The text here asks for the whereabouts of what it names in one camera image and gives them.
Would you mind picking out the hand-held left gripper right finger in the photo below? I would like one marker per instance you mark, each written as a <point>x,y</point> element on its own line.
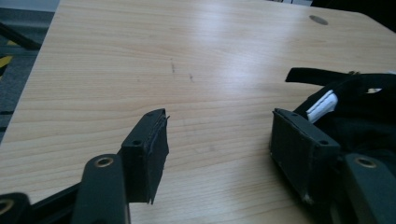
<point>306,158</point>

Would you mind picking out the black garment with white label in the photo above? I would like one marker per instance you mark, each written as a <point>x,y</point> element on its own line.
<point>358,118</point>

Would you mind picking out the black metal stand bar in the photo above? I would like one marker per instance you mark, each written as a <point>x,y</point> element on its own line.
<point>17,36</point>

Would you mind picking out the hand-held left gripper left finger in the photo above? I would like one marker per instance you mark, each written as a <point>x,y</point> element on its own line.
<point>144,161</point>

